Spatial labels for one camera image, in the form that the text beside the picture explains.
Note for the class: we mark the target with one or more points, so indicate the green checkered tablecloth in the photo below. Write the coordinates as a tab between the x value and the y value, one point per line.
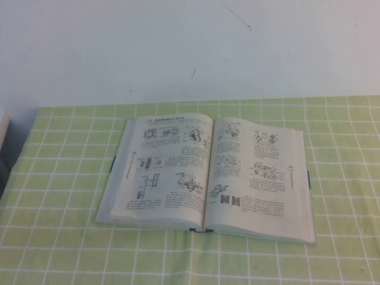
59	231

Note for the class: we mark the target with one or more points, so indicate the technical book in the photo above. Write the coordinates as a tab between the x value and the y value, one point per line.
166	166

